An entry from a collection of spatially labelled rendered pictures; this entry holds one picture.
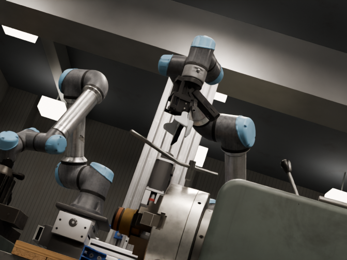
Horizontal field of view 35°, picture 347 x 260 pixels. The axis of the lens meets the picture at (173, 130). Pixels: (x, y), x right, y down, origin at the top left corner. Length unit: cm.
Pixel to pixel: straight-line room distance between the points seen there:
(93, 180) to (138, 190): 27
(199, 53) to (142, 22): 405
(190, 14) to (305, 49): 125
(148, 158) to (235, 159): 57
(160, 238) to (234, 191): 25
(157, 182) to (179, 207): 87
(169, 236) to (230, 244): 18
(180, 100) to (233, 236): 45
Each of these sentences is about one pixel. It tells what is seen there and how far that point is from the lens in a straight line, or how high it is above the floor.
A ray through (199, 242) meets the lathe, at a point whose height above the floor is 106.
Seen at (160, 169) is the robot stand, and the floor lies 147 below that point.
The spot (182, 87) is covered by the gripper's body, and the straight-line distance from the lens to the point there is 169.
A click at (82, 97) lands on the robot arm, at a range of 226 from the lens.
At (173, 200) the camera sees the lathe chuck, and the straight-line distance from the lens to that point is 161.
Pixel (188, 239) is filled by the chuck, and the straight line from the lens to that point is 157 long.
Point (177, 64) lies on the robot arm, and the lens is 186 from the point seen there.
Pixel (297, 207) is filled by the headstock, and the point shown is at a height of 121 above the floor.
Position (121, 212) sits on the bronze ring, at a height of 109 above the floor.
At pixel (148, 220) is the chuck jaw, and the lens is 160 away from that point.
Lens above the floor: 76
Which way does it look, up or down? 21 degrees up
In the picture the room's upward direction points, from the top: 19 degrees clockwise
